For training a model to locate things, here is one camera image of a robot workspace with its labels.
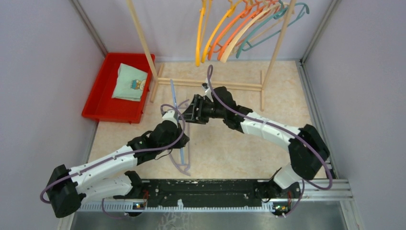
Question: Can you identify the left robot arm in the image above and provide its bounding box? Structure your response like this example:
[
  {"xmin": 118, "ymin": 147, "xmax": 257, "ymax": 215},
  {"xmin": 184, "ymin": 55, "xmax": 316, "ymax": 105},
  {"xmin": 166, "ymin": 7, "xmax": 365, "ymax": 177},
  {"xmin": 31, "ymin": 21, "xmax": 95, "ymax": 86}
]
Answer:
[{"xmin": 40, "ymin": 120, "xmax": 190, "ymax": 218}]

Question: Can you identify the red plastic tray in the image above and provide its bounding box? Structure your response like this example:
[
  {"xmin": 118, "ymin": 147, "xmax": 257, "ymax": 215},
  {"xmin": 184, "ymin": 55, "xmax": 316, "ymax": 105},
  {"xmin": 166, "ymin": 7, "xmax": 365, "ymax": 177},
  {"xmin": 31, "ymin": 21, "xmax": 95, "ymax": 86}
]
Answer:
[{"xmin": 82, "ymin": 53, "xmax": 152, "ymax": 124}]

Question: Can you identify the wooden hanger rack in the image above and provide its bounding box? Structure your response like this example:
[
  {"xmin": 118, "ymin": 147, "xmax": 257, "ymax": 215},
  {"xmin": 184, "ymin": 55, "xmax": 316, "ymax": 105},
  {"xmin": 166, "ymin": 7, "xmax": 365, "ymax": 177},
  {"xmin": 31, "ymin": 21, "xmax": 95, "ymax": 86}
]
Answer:
[{"xmin": 126, "ymin": 0, "xmax": 297, "ymax": 112}]

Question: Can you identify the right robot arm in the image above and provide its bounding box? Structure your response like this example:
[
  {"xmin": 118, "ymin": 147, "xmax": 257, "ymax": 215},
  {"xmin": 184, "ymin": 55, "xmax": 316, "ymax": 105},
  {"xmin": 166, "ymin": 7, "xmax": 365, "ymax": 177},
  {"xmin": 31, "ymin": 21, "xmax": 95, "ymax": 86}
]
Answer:
[{"xmin": 182, "ymin": 86, "xmax": 330, "ymax": 197}]

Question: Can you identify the yellow hanger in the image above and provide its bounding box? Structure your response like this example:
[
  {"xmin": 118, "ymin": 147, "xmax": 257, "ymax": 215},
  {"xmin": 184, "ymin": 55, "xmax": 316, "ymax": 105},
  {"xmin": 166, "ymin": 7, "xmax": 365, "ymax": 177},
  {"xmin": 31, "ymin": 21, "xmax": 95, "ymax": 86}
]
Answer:
[
  {"xmin": 195, "ymin": 0, "xmax": 213, "ymax": 67},
  {"xmin": 195, "ymin": 0, "xmax": 253, "ymax": 66}
]

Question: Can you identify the light green cloth pouch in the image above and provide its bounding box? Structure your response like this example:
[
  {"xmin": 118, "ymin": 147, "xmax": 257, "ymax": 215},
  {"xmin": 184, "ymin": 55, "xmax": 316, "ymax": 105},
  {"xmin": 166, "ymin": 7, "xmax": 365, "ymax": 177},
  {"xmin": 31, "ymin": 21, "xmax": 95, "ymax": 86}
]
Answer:
[{"xmin": 112, "ymin": 63, "xmax": 147, "ymax": 102}]

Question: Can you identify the blue hanger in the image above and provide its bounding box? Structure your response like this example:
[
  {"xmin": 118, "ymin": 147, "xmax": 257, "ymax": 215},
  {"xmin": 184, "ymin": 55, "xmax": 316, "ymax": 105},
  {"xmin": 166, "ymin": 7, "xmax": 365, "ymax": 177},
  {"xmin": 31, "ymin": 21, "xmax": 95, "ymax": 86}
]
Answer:
[{"xmin": 169, "ymin": 79, "xmax": 190, "ymax": 171}]

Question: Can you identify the teal hanger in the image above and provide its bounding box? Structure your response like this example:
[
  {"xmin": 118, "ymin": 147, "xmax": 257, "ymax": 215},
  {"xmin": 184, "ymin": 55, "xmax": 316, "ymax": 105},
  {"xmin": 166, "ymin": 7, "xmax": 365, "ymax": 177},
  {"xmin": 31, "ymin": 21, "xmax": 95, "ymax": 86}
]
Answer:
[{"xmin": 231, "ymin": 0, "xmax": 290, "ymax": 58}]

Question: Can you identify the grey cable duct rail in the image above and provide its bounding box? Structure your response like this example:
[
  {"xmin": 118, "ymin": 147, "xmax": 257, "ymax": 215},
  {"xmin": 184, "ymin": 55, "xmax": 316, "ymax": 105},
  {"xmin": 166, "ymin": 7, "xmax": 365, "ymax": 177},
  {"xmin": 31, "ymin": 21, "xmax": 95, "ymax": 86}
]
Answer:
[{"xmin": 78, "ymin": 179, "xmax": 353, "ymax": 213}]

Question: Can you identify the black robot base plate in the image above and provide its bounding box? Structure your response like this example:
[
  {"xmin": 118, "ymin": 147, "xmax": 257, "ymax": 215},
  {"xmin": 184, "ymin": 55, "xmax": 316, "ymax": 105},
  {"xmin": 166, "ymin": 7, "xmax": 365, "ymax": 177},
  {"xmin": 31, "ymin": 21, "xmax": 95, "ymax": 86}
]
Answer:
[{"xmin": 113, "ymin": 178, "xmax": 302, "ymax": 209}]

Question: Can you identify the orange hanger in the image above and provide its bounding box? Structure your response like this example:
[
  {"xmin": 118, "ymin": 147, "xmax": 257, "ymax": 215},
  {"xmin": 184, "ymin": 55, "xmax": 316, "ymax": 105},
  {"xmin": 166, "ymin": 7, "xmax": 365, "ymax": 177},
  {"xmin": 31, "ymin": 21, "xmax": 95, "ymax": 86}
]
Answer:
[
  {"xmin": 208, "ymin": 0, "xmax": 278, "ymax": 62},
  {"xmin": 202, "ymin": 0, "xmax": 268, "ymax": 62}
]

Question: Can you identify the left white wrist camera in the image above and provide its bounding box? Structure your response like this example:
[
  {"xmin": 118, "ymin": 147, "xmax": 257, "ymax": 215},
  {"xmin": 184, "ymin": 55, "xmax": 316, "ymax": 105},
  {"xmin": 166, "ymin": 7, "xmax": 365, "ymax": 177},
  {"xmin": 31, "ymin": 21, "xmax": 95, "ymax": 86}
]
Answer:
[{"xmin": 162, "ymin": 110, "xmax": 179, "ymax": 124}]

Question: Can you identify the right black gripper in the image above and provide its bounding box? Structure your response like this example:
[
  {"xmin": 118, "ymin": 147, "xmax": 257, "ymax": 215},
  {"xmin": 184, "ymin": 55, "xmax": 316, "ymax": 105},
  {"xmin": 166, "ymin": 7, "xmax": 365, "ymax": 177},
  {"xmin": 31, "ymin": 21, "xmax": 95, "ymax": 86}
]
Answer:
[{"xmin": 179, "ymin": 94, "xmax": 226, "ymax": 124}]

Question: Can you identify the cream hanger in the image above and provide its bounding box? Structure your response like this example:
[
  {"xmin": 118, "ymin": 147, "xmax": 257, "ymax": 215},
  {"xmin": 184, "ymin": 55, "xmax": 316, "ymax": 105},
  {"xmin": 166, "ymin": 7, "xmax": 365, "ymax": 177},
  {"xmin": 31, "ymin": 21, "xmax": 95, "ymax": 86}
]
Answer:
[{"xmin": 217, "ymin": 0, "xmax": 290, "ymax": 63}]

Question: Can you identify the purple hanger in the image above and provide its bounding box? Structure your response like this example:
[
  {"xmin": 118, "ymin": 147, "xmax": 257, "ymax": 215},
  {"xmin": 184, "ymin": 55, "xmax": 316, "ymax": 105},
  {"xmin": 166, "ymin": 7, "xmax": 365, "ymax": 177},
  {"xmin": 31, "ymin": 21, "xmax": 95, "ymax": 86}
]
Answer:
[{"xmin": 168, "ymin": 99, "xmax": 191, "ymax": 176}]

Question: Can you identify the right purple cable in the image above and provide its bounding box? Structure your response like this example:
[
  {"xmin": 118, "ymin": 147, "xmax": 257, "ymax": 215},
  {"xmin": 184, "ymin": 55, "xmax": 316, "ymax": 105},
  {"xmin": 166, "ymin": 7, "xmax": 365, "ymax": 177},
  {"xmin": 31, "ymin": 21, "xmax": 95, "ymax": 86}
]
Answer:
[{"xmin": 206, "ymin": 65, "xmax": 334, "ymax": 217}]

